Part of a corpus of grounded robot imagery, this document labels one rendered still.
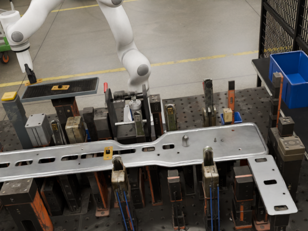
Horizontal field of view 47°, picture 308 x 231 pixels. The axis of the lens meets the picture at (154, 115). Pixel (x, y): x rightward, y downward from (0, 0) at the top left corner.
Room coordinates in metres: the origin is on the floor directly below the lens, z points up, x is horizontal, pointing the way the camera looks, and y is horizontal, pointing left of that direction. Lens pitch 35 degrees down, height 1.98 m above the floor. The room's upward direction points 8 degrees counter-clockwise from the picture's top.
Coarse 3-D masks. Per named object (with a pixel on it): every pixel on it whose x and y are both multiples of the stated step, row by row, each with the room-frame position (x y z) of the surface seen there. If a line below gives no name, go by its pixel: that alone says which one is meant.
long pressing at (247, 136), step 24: (72, 144) 1.27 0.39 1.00; (96, 144) 1.25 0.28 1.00; (120, 144) 1.22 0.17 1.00; (144, 144) 1.19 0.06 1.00; (168, 144) 1.18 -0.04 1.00; (192, 144) 1.15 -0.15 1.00; (216, 144) 1.13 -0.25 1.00; (240, 144) 1.11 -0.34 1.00; (264, 144) 1.09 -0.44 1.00; (0, 168) 1.18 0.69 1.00; (24, 168) 1.15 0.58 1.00; (48, 168) 1.13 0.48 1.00; (72, 168) 1.11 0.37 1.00; (96, 168) 1.09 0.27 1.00
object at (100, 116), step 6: (96, 114) 1.37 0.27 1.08; (102, 114) 1.37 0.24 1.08; (108, 114) 1.38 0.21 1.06; (96, 120) 1.33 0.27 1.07; (102, 120) 1.33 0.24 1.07; (108, 120) 1.36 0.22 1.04; (96, 126) 1.33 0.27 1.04; (102, 126) 1.33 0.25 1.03; (108, 126) 1.33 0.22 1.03; (102, 132) 1.33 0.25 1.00; (108, 132) 1.33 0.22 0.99; (102, 138) 1.33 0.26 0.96; (108, 138) 1.34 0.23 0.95; (108, 174) 1.34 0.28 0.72
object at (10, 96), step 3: (6, 93) 1.55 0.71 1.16; (9, 93) 1.55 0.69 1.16; (12, 93) 1.54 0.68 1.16; (15, 93) 1.54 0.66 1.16; (3, 96) 1.53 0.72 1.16; (6, 96) 1.52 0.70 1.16; (9, 96) 1.52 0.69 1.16; (12, 96) 1.51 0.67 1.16; (3, 99) 1.50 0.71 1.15; (6, 99) 1.50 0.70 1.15; (9, 99) 1.50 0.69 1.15
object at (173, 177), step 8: (168, 176) 0.99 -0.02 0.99; (176, 176) 0.99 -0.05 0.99; (168, 184) 0.98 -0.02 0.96; (176, 184) 0.96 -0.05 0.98; (176, 192) 0.96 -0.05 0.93; (176, 200) 0.96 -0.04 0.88; (176, 208) 0.95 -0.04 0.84; (176, 216) 0.95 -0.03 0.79; (176, 224) 0.96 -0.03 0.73; (184, 224) 0.97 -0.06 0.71
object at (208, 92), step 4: (204, 80) 1.31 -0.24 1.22; (208, 80) 1.31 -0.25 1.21; (204, 84) 1.30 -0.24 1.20; (208, 84) 1.28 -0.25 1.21; (212, 84) 1.28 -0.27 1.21; (204, 88) 1.30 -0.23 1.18; (208, 88) 1.31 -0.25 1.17; (212, 88) 1.30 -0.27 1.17; (204, 92) 1.30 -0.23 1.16; (208, 92) 1.30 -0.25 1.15; (212, 92) 1.29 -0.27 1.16; (204, 96) 1.30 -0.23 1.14; (208, 96) 1.30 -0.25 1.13; (212, 96) 1.29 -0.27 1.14; (208, 100) 1.30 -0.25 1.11; (212, 100) 1.29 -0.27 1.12; (208, 104) 1.30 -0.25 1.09; (212, 104) 1.29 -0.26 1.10; (212, 108) 1.28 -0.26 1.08; (212, 112) 1.28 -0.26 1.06
